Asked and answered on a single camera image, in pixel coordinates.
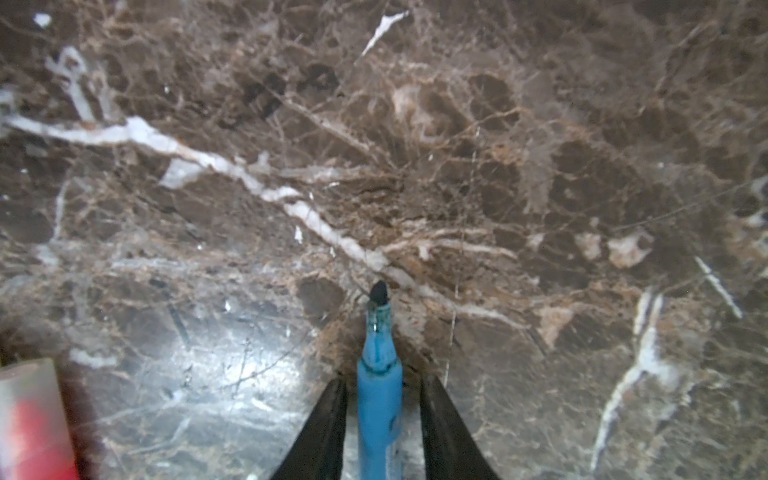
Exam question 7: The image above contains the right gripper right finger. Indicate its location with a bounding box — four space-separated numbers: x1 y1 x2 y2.
420 374 500 480

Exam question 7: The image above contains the pink marker pen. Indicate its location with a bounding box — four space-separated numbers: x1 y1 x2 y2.
1 358 79 479

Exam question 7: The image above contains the blue marker pen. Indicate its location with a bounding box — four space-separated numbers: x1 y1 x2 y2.
357 280 403 480

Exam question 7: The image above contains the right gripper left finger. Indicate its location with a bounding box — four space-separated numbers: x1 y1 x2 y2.
271 378 348 480

